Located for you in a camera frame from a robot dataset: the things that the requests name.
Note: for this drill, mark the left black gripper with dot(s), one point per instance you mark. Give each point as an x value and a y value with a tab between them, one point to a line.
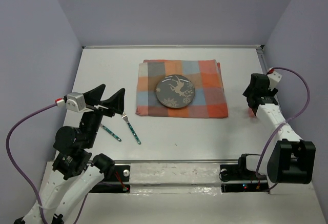
116	102

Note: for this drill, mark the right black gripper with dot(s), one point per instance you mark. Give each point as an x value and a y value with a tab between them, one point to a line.
272	93

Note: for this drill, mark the red white paper cup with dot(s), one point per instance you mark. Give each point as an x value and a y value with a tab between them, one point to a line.
252	112

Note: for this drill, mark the fork with teal handle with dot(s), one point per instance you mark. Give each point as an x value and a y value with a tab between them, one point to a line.
125	118

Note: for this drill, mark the orange grey checkered cloth napkin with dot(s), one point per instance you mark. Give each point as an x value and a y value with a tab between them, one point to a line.
209	100

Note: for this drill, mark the dark round deer plate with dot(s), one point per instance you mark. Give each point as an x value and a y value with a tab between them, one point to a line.
175	91

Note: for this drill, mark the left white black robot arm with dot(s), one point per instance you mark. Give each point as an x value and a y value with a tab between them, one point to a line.
74	171

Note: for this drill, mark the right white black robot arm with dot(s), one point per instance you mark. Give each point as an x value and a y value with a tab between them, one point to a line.
286	158

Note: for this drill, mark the white front cover panel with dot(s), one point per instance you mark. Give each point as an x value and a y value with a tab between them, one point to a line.
190	192

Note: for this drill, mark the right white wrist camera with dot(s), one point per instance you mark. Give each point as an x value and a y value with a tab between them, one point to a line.
274	78

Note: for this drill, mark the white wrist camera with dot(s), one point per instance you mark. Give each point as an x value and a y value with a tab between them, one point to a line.
74	102
274	78

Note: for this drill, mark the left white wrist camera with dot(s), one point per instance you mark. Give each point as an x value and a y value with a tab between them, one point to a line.
74	102

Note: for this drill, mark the spoon with teal handle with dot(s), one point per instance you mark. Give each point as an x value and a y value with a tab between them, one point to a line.
110	132

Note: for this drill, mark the aluminium table edge rail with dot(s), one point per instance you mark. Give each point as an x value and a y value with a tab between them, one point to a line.
174	47

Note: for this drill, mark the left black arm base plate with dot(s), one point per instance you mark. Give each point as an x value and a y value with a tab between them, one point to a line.
116	183

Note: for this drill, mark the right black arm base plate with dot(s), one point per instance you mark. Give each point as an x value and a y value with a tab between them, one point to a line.
236	180

